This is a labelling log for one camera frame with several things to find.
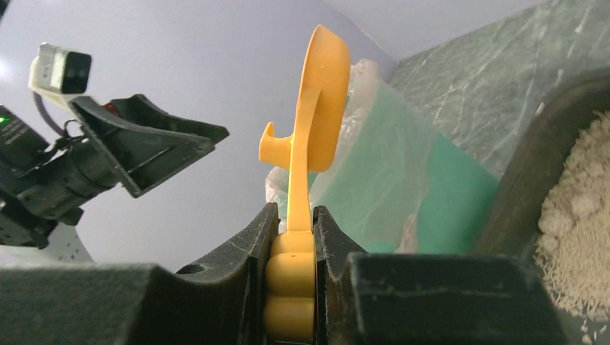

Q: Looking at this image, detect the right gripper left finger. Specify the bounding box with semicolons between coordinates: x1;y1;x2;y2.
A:
1;203;279;344

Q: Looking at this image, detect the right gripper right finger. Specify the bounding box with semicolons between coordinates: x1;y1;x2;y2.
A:
313;206;568;344

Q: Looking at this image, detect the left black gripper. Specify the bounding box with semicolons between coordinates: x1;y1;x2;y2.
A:
17;94;229;224

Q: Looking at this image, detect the yellow litter scoop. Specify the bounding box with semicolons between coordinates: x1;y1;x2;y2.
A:
258;25;351;343

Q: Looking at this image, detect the clear plastic bin liner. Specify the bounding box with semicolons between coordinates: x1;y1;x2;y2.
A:
265;57;440;255

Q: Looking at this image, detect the dark grey litter tray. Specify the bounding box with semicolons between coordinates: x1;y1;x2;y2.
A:
475;68;609;344

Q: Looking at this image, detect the green trash bin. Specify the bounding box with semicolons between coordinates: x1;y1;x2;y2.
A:
415;127;499;254

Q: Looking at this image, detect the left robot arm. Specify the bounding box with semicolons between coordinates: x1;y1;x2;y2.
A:
1;94;229;264

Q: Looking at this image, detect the beige cat litter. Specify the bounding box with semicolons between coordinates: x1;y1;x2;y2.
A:
534;111;609;321

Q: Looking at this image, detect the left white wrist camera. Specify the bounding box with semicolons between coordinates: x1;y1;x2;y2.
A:
28;42;93;110

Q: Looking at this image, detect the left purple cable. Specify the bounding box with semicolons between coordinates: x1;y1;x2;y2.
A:
32;92;65;138

